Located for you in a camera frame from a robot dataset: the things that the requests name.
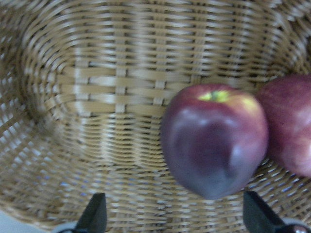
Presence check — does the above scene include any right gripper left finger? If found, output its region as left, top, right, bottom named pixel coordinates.
left=73, top=193, right=107, bottom=233

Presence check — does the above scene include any red striped apple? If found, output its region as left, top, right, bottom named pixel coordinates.
left=257, top=74, right=311, bottom=177

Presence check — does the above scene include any dark red apple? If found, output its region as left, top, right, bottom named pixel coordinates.
left=160, top=83, right=268, bottom=200

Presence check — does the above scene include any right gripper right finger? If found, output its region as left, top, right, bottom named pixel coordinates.
left=243, top=191, right=285, bottom=233

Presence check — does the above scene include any wicker basket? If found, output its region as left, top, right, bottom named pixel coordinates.
left=0, top=0, right=311, bottom=233

